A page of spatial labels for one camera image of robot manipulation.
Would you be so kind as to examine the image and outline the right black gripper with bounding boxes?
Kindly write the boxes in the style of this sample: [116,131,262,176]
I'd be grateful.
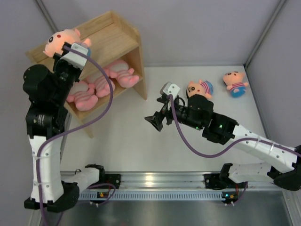
[145,96,204,131]

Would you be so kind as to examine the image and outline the boy plush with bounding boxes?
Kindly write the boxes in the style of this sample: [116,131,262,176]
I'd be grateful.
[186,80,214,99]
[223,71,249,98]
[43,29,92,57]

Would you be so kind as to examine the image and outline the pink striped plush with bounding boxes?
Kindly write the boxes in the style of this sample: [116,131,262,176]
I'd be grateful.
[66,81,98,111]
[86,73,115,98]
[104,59,140,88]

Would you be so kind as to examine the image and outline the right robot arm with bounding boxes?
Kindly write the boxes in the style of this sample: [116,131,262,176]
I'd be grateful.
[145,95,301,191]

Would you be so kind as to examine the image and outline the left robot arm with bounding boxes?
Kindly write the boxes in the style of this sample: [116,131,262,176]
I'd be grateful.
[23,43,106,213]

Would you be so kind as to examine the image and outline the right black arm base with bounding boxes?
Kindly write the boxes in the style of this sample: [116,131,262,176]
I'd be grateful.
[204,173,236,190]

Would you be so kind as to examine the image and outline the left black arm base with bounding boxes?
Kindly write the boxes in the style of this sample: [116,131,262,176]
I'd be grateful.
[99,173,121,189]

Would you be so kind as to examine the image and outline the wooden two-tier shelf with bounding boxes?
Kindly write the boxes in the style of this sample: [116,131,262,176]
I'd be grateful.
[25,11,147,125]

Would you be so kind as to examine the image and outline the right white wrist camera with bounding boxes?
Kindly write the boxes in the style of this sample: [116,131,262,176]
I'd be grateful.
[160,82,181,98]

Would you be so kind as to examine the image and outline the aluminium mounting rail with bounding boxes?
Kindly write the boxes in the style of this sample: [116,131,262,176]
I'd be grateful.
[60,171,293,190]

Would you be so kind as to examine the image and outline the slotted white cable duct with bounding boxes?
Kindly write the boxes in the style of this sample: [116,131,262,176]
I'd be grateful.
[79,191,224,201]

